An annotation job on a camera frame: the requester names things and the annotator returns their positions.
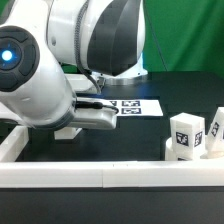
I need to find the white U-shaped fence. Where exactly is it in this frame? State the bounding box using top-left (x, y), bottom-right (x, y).
top-left (0, 126), bottom-right (224, 188)

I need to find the white paper marker sheet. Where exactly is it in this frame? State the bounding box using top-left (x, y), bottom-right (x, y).
top-left (101, 99), bottom-right (163, 117)

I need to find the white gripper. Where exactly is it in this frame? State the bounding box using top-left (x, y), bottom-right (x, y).
top-left (69, 97), bottom-right (119, 130)

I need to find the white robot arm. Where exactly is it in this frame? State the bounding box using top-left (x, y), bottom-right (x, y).
top-left (0, 0), bottom-right (145, 130)

